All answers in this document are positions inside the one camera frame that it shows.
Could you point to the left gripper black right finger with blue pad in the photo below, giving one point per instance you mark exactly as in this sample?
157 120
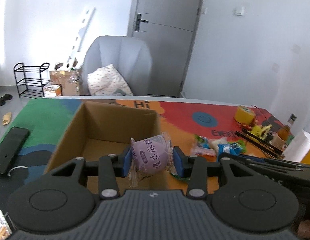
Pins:
238 196

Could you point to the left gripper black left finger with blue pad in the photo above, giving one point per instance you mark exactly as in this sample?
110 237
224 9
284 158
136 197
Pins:
67 195

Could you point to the purple snack packet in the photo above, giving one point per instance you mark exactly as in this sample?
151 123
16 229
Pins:
150 157

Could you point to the white paper towel roll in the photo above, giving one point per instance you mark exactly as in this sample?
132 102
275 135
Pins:
298 147

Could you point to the glass bottle black cap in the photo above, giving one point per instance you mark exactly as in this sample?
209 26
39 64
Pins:
284 132

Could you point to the black chopsticks pair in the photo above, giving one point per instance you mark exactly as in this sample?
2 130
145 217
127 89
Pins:
266 147

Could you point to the white blue snack packet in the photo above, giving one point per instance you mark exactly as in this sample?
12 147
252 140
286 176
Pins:
233 149

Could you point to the yellow toy clutter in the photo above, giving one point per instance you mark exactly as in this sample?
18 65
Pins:
260 131

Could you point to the silver foil bag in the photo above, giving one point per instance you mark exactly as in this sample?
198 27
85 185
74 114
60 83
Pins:
5 230

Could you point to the red snack packet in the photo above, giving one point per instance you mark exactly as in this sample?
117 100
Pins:
204 152

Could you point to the black smartphone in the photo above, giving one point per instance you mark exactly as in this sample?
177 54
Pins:
11 145

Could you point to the green snack packet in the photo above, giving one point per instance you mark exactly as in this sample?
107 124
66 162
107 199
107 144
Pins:
202 142

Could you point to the open cardboard box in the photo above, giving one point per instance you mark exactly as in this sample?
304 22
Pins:
99 129

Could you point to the yellow tape roll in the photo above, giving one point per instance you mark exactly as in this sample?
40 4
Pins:
244 115

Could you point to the beige slipper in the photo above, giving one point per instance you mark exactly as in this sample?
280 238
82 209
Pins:
6 119

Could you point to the colourful cartoon table mat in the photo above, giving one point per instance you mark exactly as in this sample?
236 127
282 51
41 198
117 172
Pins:
62 129

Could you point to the white paper bucket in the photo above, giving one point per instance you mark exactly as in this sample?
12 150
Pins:
52 90

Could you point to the black sandals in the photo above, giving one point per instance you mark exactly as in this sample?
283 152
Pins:
4 98

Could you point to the brown cardboard box on floor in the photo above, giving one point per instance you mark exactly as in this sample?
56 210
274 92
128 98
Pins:
69 81

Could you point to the black shoe rack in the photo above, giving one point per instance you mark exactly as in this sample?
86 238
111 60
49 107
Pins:
31 80

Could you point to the white dotted pillow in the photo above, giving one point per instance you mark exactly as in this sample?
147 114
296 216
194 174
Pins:
107 81

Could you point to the white perforated board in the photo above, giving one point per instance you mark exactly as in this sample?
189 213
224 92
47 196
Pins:
84 24

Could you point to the grey armchair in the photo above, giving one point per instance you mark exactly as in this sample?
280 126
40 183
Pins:
131 58

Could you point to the grey door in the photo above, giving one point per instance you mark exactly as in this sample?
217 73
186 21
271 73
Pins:
169 34

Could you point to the white light switch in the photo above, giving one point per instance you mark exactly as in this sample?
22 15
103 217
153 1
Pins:
239 11

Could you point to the black door handle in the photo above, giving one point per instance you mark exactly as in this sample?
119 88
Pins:
138 22

